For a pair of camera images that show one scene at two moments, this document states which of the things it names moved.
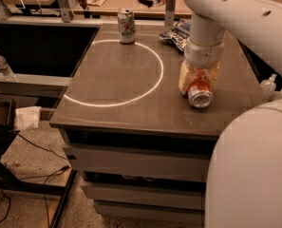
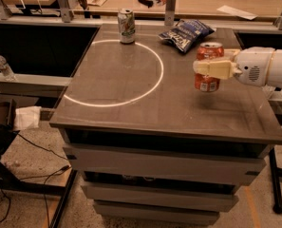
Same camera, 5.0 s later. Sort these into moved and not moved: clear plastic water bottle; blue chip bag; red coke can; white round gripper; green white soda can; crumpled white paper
Moved: red coke can; white round gripper
Not moved: blue chip bag; clear plastic water bottle; crumpled white paper; green white soda can
